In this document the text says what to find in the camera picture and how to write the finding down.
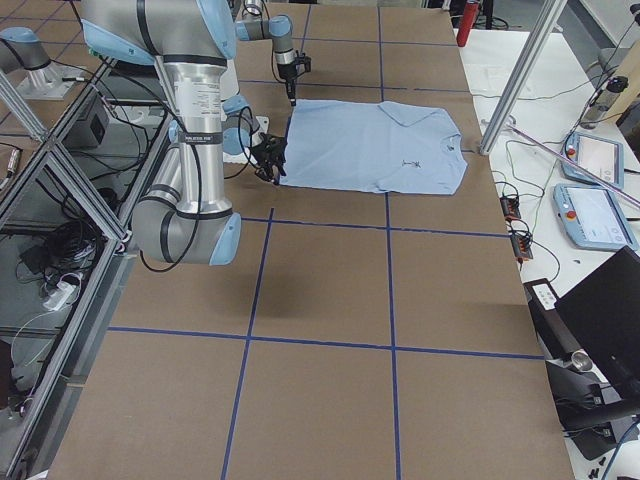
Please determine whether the aluminium frame rail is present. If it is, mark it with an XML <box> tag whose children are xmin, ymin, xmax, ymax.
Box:
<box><xmin>0</xmin><ymin>54</ymin><xmax>176</xmax><ymax>480</ymax></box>

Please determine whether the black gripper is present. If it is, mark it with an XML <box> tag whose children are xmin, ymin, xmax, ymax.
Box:
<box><xmin>250</xmin><ymin>133</ymin><xmax>287</xmax><ymax>186</ymax></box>
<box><xmin>277</xmin><ymin>62</ymin><xmax>299</xmax><ymax>106</ymax></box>

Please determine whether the red cylinder bottle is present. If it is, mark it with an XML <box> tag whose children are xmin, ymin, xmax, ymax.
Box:
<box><xmin>456</xmin><ymin>0</ymin><xmax>480</xmax><ymax>48</ymax></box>

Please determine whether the black laptop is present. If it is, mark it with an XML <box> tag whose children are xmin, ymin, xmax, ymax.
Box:
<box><xmin>555</xmin><ymin>246</ymin><xmax>639</xmax><ymax>398</ymax></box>

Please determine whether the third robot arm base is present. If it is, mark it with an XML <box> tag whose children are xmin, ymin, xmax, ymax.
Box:
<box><xmin>1</xmin><ymin>27</ymin><xmax>84</xmax><ymax>100</ymax></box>

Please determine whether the blue teach pendant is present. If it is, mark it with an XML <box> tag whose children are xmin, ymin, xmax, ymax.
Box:
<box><xmin>553</xmin><ymin>184</ymin><xmax>639</xmax><ymax>251</ymax></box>
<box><xmin>565</xmin><ymin>132</ymin><xmax>624</xmax><ymax>188</ymax></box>

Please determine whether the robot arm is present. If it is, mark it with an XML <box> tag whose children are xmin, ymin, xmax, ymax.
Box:
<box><xmin>81</xmin><ymin>1</ymin><xmax>286</xmax><ymax>267</ymax></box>
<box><xmin>235</xmin><ymin>1</ymin><xmax>310</xmax><ymax>106</ymax></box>

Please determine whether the far blue teach pendant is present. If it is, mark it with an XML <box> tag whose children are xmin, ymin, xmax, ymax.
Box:
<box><xmin>565</xmin><ymin>132</ymin><xmax>624</xmax><ymax>188</ymax></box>

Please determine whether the grey electronics box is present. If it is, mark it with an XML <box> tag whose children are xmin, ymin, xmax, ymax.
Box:
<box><xmin>63</xmin><ymin>96</ymin><xmax>109</xmax><ymax>150</ymax></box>

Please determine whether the white power strip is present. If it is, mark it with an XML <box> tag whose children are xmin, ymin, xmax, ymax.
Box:
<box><xmin>43</xmin><ymin>280</ymin><xmax>79</xmax><ymax>311</ymax></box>

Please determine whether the near blue teach pendant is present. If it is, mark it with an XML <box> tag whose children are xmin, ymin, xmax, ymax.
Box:
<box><xmin>553</xmin><ymin>184</ymin><xmax>639</xmax><ymax>251</ymax></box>

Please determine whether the light blue t-shirt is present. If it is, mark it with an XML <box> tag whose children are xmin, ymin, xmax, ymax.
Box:
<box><xmin>281</xmin><ymin>100</ymin><xmax>467</xmax><ymax>195</ymax></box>

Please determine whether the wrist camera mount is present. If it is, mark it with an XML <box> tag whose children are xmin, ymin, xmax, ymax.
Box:
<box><xmin>295</xmin><ymin>51</ymin><xmax>312</xmax><ymax>77</ymax></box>

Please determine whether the white reacher grabber stick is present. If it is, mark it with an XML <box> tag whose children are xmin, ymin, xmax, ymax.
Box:
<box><xmin>504</xmin><ymin>115</ymin><xmax>640</xmax><ymax>207</ymax></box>

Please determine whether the orange black terminal board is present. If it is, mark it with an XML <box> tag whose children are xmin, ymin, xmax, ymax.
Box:
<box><xmin>500</xmin><ymin>196</ymin><xmax>521</xmax><ymax>221</ymax></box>

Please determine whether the black monitor stand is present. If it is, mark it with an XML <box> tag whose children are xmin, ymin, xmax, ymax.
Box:
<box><xmin>524</xmin><ymin>279</ymin><xmax>639</xmax><ymax>460</ymax></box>

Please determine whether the aluminium frame post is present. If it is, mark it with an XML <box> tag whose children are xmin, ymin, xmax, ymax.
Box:
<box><xmin>479</xmin><ymin>0</ymin><xmax>567</xmax><ymax>155</ymax></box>

